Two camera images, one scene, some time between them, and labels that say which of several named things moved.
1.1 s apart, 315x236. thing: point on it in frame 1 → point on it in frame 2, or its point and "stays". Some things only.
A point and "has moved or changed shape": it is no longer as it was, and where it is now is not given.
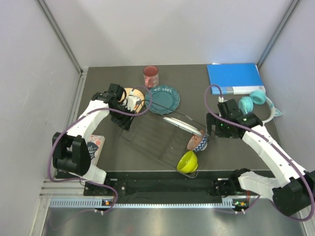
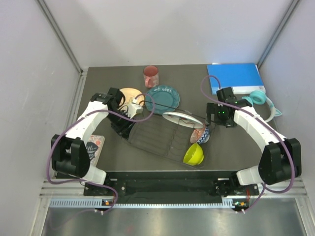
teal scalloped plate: [165, 99] stays
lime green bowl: [188, 162] → [194, 155]
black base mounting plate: [210, 187] stays
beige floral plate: [137, 93] stays
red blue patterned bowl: [197, 143] has moved or changed shape
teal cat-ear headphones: [258, 97] stays
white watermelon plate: [183, 125] → [183, 119]
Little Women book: [95, 144] stays
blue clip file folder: [235, 78] stays
